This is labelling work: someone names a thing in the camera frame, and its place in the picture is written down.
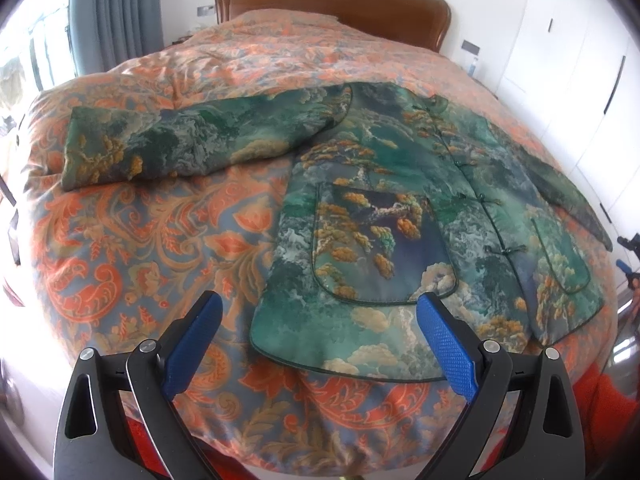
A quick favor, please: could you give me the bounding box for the white wardrobe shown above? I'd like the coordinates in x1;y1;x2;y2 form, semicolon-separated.
495;0;640;241

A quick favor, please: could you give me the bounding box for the window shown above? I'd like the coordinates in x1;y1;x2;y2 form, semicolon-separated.
0;10;76;126

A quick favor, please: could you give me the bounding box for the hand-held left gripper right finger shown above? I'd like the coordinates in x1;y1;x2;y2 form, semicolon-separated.
417;292;592;480

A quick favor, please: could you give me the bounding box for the orange floral duvet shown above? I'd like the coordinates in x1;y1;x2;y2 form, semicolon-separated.
10;7;621;466

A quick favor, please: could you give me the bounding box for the blue curtain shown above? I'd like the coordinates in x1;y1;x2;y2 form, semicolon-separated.
67;0;166;78

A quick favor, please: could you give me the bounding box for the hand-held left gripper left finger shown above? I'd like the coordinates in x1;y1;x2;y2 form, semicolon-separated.
54;291;224;480

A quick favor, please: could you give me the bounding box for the green printed jacket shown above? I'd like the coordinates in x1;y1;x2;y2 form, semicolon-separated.
61;81;615;377

